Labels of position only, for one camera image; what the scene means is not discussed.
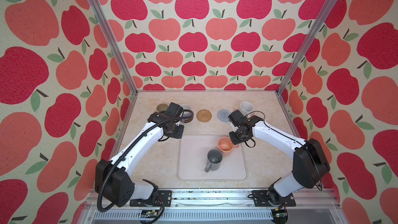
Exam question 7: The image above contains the cream ceramic mug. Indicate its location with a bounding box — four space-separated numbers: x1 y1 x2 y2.
156 103 169 113

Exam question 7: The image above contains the lavender ceramic mug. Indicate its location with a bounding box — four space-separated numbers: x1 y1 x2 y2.
181 104 191 115

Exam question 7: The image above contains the brown wooden round coaster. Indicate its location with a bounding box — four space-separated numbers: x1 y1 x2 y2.
181 112 194 123

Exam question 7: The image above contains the salmon pink ceramic mug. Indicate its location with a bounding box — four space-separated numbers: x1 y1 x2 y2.
217 137 239 157

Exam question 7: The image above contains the white ceramic mug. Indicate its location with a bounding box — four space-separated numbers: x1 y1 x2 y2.
239 101 254 115

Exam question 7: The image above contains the grey woven round coaster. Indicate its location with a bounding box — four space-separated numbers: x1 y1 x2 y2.
217 109 231 122

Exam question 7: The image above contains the tan rattan round coaster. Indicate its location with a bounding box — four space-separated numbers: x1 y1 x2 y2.
197 110 212 123

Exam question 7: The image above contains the dark grey ceramic mug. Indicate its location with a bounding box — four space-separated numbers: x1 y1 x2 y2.
205 149 223 173

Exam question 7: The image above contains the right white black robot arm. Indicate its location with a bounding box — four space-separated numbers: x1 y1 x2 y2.
228 111 330 206

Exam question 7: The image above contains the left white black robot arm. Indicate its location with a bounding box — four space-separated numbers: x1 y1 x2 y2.
94 111 192 213

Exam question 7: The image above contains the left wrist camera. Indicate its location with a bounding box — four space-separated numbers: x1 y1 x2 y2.
163 102 183 118

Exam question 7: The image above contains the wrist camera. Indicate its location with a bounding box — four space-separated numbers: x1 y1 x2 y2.
228 110 247 127
163 102 183 118

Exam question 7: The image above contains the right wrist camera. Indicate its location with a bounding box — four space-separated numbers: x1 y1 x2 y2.
228 110 247 127

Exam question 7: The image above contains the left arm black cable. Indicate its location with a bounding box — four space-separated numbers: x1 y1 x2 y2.
97 108 194 224

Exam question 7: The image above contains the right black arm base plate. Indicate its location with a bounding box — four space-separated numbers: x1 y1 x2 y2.
248 190 296 207

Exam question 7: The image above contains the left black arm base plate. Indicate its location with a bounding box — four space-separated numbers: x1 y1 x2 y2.
130 190 172 207

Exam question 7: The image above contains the front aluminium frame rail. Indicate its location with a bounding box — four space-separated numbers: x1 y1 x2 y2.
75 188 348 224

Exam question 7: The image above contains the left aluminium frame post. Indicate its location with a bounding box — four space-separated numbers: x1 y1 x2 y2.
88 0 138 96

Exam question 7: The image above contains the aluminium frame post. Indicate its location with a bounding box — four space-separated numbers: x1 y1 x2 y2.
88 0 138 96
276 0 337 96

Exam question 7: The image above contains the right aluminium frame post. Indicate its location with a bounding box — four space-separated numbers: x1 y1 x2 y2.
276 0 337 96

